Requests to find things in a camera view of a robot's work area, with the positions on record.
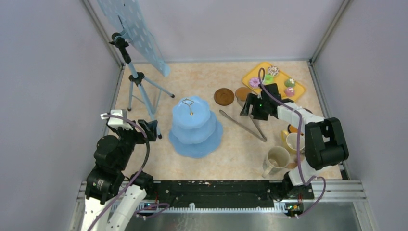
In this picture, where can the blue perforated board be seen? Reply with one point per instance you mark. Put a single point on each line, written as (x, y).
(126, 17)

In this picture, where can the dark brown round coaster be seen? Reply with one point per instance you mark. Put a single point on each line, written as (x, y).
(224, 96)

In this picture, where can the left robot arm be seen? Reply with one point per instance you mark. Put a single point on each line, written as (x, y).
(109, 202)

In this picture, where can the yellow serving tray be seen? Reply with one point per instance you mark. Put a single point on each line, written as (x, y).
(279, 79)

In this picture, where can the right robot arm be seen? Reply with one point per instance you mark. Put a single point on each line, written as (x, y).
(325, 143)

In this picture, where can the light brown round coaster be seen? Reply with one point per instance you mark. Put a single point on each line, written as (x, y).
(242, 93)

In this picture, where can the orange smiley coaster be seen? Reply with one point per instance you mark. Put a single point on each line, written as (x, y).
(292, 129)

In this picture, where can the metal serving tongs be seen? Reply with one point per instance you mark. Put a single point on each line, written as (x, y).
(260, 135)

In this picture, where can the pink frosted donut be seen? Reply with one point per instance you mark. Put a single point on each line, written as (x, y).
(254, 82)

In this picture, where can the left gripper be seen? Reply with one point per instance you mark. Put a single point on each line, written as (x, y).
(150, 129)

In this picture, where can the blue three-tier cake stand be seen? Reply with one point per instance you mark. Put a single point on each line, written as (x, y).
(196, 132)

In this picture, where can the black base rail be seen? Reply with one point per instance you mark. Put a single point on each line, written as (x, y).
(226, 193)

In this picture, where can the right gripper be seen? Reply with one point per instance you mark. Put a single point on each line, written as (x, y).
(252, 99)

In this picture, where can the yellow ceramic mug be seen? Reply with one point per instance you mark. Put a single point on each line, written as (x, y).
(289, 141)

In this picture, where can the white sprinkled donut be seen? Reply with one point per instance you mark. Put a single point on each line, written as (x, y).
(273, 71)

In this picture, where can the green cupcake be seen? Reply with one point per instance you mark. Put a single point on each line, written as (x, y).
(290, 82)

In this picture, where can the green frosted donut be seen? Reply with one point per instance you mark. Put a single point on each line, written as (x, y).
(268, 79)

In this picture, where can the blue tripod stand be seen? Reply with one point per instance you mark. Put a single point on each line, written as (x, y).
(137, 78)

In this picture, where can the beige ceramic mug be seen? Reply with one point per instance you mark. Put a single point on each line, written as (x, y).
(275, 161)

